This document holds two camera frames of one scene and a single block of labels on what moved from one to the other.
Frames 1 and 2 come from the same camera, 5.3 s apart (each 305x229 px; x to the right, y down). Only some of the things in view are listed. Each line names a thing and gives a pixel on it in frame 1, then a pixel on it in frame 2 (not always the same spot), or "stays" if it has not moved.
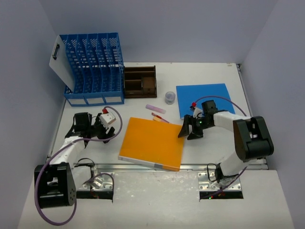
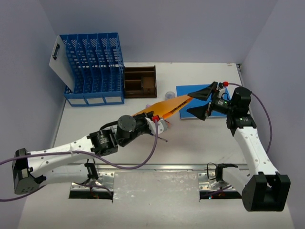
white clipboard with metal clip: (59, 62) stays
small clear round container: (169, 98) stays
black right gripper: (185, 130) → (202, 112)
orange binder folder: (153, 142) → (167, 108)
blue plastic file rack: (96, 63) stays
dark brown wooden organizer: (140, 82) stays
